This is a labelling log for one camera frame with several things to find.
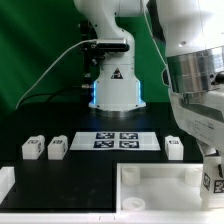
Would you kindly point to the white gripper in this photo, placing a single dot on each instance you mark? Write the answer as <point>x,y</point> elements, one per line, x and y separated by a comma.
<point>208,130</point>

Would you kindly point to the white square table top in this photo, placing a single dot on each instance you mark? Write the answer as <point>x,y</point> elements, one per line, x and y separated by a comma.
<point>145,187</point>

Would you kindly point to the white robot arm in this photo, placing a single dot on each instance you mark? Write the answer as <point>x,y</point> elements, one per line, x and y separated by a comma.
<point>193,34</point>

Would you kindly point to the white sheet with markers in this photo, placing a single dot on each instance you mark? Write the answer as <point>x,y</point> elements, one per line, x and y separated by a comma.
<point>137,141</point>

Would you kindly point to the white front rail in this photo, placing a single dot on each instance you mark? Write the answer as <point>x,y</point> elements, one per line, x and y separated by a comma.
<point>8,218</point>

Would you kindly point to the black camera on base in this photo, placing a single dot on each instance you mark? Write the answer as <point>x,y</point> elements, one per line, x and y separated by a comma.
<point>110,45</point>

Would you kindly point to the white left obstacle wall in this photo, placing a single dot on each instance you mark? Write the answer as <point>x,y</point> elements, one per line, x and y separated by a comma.
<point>7,180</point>

